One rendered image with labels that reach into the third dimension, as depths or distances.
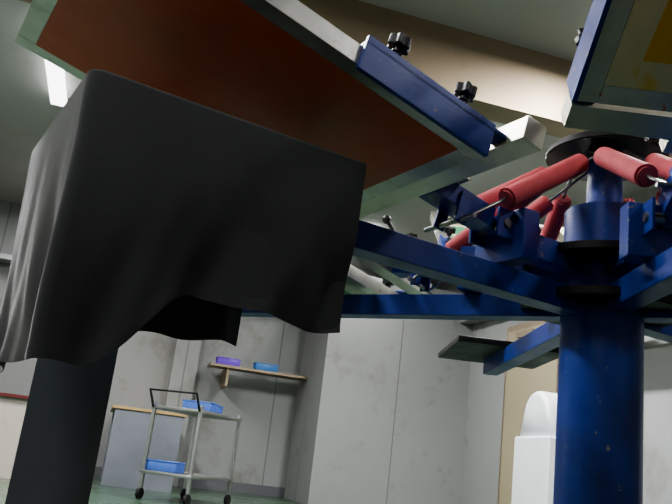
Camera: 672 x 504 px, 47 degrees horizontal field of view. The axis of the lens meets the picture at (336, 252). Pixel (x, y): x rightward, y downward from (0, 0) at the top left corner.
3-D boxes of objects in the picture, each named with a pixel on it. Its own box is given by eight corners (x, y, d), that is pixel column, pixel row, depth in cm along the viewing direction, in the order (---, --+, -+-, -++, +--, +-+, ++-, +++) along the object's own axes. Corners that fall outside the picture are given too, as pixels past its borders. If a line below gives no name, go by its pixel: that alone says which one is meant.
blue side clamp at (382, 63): (358, 66, 127) (370, 33, 129) (341, 77, 131) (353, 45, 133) (488, 156, 139) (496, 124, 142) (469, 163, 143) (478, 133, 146)
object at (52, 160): (24, 360, 99) (91, 63, 111) (-23, 373, 137) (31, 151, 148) (48, 364, 101) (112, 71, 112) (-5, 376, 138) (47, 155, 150)
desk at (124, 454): (162, 485, 906) (174, 418, 927) (174, 493, 768) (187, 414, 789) (97, 478, 887) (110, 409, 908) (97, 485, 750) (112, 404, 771)
